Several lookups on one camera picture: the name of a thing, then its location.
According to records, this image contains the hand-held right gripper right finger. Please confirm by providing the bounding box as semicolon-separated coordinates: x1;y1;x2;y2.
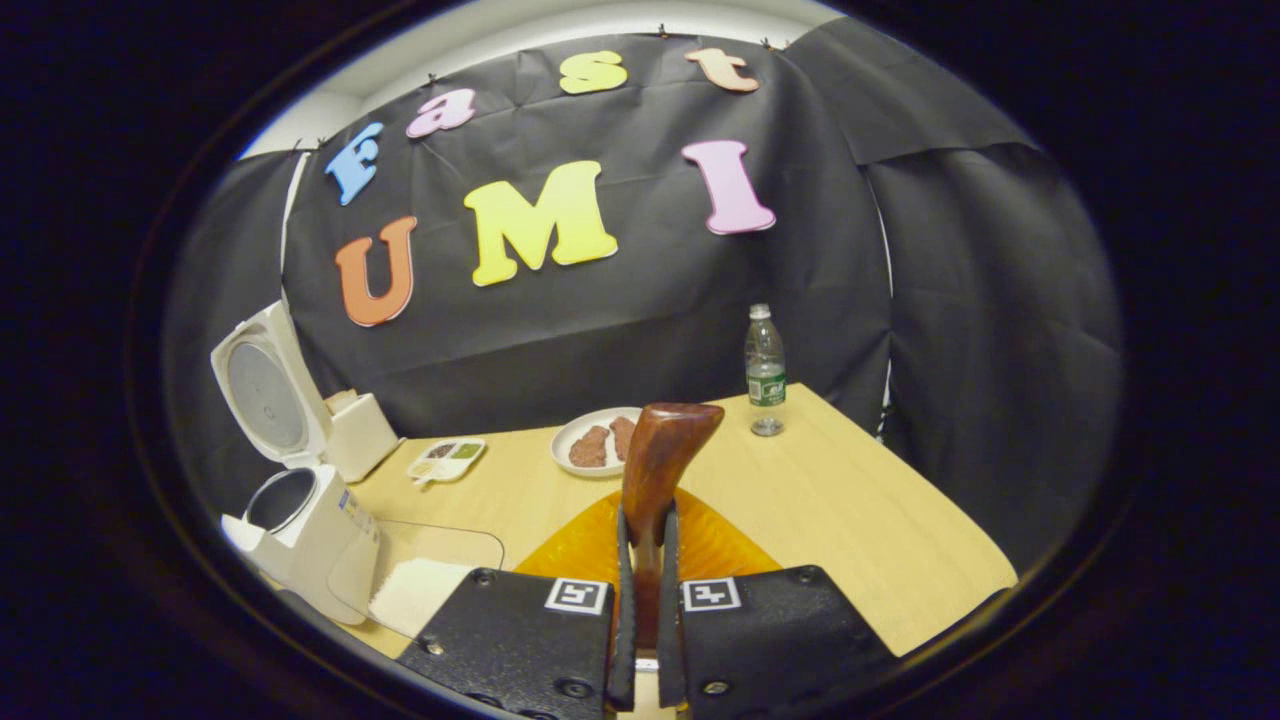
655;490;896;720

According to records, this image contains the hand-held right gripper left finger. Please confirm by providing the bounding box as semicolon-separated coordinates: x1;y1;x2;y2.
398;490;638;720

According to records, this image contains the white rice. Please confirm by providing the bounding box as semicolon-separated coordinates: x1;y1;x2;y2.
370;558;476;636

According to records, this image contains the brown wooden spoon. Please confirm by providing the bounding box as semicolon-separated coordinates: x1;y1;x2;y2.
621;403;726;651

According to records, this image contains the white rice cooker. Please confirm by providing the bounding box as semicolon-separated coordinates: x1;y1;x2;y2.
210;300;383;626

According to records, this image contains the clear plastic box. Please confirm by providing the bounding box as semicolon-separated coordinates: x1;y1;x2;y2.
328;520;506;641

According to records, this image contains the white divided seasoning dish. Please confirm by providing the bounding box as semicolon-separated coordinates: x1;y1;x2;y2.
406;437;488;486

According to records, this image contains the white round plate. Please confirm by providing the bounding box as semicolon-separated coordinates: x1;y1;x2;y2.
550;407;644;478

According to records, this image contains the white toaster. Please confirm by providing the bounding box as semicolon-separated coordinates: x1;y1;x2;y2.
325;390;406;484

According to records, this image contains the clear plastic water bottle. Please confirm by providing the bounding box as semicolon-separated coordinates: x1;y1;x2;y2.
744;304;788;438

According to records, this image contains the black backdrop cloth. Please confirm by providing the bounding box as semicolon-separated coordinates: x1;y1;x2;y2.
165;15;1126;576

